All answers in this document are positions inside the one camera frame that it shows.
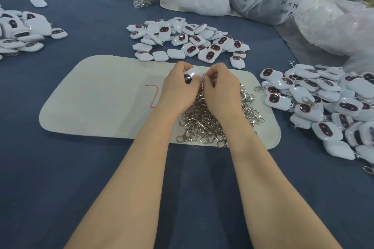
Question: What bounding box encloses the white fob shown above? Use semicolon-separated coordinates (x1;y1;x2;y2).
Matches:
183;66;204;85

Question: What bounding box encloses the person's left hand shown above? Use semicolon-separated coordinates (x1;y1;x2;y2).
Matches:
157;61;203;117

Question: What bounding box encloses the crumpled clear plastic bag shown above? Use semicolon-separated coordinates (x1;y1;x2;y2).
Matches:
295;0;374;74

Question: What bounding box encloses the pile of finished fobs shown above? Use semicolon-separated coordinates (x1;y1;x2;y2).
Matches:
255;63;374;175

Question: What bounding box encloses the pile of metal clasps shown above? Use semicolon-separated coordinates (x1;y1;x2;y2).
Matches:
176;81;265;148

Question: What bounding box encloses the cream felt work mat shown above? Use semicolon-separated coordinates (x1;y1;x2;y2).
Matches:
39;54;282;150

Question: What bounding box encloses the thin red thread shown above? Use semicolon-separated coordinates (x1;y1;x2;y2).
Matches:
144;84;160;109

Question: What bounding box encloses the person's left forearm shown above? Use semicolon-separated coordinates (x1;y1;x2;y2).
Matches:
64;112;187;249

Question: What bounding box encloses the person's right forearm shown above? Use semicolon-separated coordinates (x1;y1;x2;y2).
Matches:
226;115;342;249

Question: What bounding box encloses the person's right hand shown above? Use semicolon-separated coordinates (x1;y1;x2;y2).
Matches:
203;63;244;124

